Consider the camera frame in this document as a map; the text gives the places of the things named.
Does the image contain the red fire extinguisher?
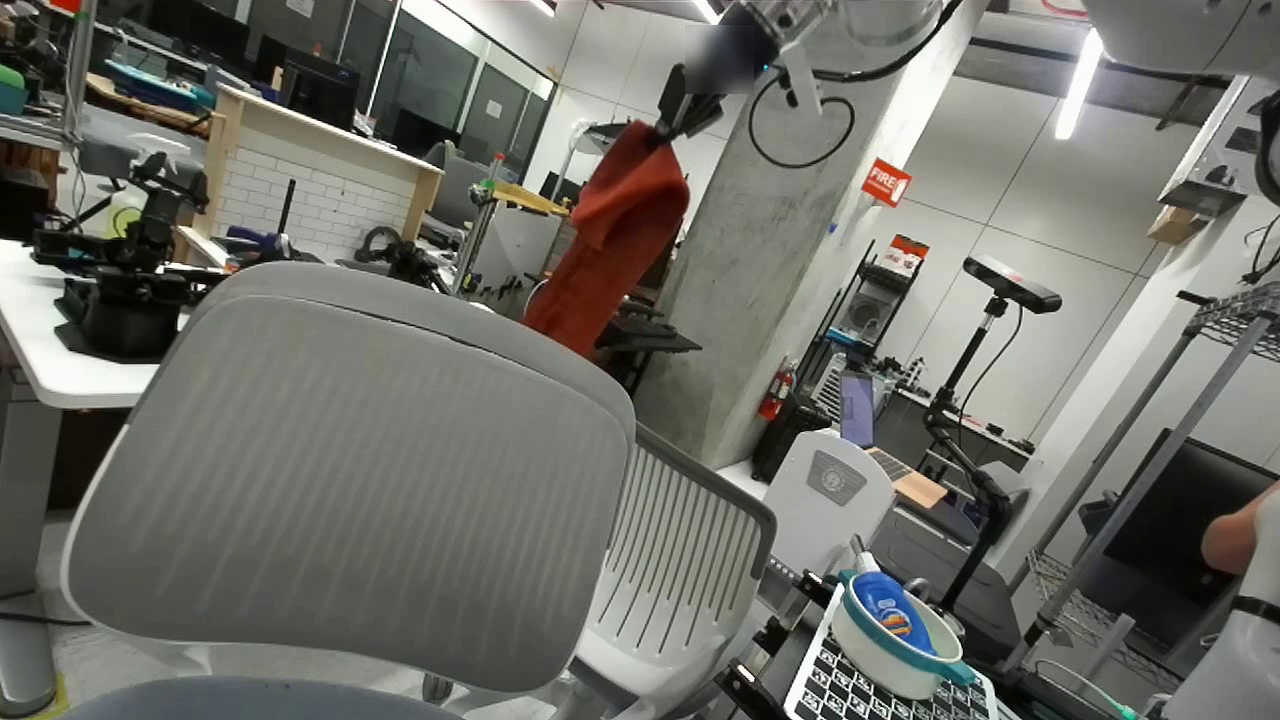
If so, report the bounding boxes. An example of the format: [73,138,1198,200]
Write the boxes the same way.
[757,360,797,424]

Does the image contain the orange towel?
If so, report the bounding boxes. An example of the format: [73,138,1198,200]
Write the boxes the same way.
[526,122,689,356]

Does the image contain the grey office chair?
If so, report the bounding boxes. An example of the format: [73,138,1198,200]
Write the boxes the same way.
[574,430,778,720]
[59,261,637,695]

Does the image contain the white brick pattern box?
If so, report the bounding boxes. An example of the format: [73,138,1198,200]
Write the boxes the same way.
[199,90,439,261]

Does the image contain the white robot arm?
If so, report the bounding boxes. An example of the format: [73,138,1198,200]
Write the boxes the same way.
[657,0,962,142]

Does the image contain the near grey office chair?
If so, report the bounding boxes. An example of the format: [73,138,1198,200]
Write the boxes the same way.
[59,261,637,695]

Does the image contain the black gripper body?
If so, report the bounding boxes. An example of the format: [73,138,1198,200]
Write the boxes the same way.
[679,3,779,95]

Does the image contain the white teal bowl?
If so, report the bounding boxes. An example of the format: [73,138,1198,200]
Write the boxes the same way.
[833,572,975,701]

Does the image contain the far grey office chair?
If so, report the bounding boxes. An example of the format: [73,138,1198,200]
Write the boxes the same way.
[574,430,778,720]

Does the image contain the black sensor on stand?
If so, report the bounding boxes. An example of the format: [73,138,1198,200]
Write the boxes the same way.
[923,256,1066,611]

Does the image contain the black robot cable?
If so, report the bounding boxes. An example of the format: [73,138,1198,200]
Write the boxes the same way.
[742,0,968,177]

